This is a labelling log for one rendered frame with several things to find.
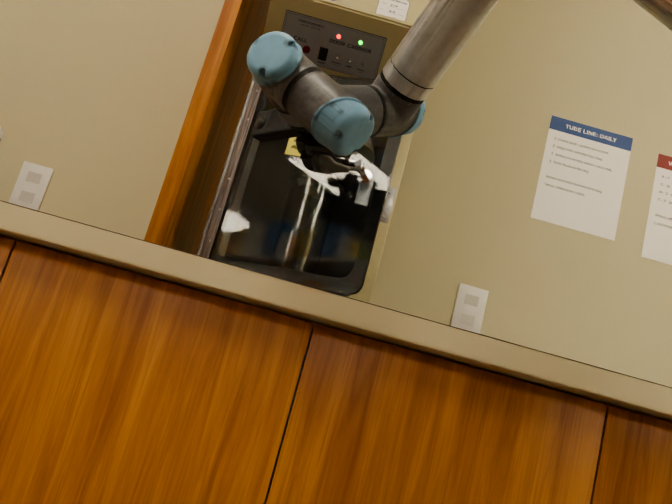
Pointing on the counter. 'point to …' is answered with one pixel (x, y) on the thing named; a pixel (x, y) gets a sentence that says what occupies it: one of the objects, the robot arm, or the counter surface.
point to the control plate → (304, 27)
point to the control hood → (329, 10)
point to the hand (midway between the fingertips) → (329, 162)
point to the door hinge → (225, 169)
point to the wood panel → (208, 128)
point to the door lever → (359, 170)
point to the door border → (229, 170)
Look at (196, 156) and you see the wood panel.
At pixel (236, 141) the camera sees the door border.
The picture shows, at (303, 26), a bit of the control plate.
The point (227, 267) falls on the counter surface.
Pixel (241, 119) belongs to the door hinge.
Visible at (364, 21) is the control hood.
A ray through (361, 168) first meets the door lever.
